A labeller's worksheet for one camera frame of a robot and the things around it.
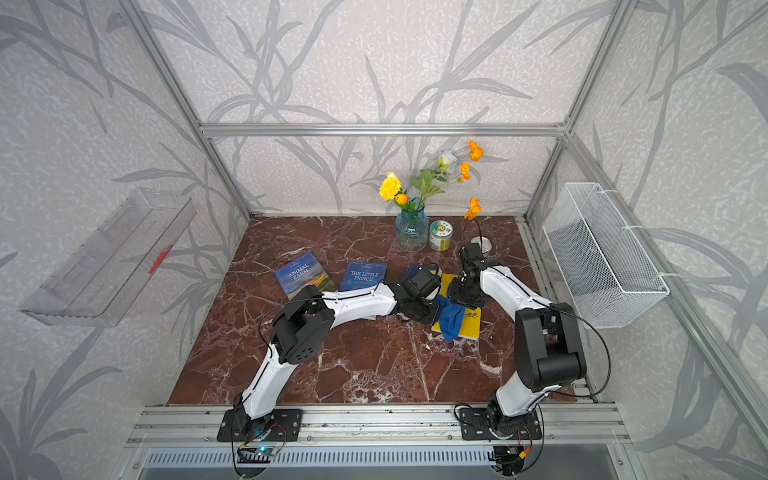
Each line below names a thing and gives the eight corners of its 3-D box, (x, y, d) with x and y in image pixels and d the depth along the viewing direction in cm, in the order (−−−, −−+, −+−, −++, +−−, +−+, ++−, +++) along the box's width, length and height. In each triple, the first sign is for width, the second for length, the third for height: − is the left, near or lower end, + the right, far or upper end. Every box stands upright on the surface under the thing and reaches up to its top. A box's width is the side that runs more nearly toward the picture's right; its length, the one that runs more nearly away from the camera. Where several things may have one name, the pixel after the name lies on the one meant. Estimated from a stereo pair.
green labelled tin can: (429, 251, 112) (431, 235, 105) (428, 235, 117) (430, 219, 110) (450, 251, 112) (453, 235, 105) (448, 235, 117) (451, 219, 110)
